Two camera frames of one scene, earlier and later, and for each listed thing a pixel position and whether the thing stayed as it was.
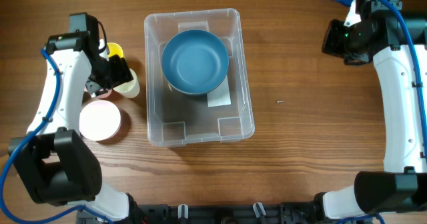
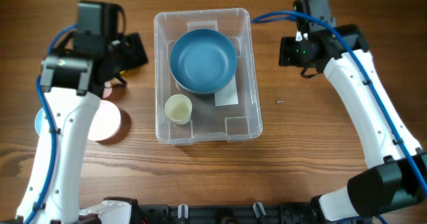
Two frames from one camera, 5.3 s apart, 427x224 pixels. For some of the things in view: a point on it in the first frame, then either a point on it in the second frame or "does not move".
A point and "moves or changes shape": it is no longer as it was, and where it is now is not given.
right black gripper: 333,37 -> 287,51
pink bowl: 100,120 does not move
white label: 221,95 -> 228,95
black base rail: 227,213 does not move
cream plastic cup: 129,89 -> 178,108
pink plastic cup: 104,96 does not move
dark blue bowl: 195,62 moves or changes shape
